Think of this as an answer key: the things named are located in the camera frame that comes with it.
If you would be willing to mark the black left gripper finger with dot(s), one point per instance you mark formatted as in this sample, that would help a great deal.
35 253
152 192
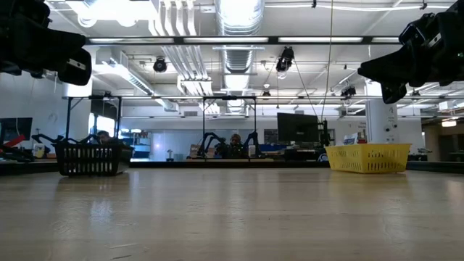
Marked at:
61 54

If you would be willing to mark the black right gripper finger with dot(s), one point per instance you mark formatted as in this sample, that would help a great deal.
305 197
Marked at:
391 69

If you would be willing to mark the black neighbouring robot arm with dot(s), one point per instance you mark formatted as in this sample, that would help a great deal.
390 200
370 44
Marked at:
47 137
253 141
212 143

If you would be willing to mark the white pillar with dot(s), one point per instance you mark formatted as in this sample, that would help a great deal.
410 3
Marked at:
382 123

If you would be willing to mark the ceiling lamp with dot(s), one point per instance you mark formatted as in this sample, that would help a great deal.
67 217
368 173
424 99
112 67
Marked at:
448 123

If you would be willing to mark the yellow plastic basket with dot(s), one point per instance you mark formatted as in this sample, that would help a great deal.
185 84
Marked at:
368 157

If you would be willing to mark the person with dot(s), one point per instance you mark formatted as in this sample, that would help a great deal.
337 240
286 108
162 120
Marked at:
103 137
235 145

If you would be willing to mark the black plastic basket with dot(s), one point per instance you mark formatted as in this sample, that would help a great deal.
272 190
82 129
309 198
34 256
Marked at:
90 159

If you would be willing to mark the black computer monitor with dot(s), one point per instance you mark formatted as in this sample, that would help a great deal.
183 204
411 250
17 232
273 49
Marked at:
297 127

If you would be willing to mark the white blue round object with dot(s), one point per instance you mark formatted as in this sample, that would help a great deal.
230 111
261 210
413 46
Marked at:
322 157

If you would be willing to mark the brown cardboard box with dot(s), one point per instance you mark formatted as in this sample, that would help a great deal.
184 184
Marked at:
195 150

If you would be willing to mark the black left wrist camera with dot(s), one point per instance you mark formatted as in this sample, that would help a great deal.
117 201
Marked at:
21 14

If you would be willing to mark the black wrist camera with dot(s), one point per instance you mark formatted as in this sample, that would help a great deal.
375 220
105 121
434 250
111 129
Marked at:
21 14
424 29

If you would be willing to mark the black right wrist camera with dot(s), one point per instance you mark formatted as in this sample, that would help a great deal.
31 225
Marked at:
424 29

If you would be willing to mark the black hanging camera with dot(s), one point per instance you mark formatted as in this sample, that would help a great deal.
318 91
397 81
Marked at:
348 91
160 65
284 59

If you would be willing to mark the black neighbouring station frame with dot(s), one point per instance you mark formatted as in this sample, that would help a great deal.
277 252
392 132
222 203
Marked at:
68 119
203 123

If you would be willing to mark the black wall screen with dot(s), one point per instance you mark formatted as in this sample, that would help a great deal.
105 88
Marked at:
16 128

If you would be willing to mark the silver ventilation duct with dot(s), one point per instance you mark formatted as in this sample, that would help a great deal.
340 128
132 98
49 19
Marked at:
237 58

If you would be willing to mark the black overhead frame beam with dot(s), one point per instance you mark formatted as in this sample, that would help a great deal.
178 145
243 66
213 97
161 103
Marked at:
217 40

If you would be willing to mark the black aluminium table frame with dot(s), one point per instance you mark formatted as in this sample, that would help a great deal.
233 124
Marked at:
217 164

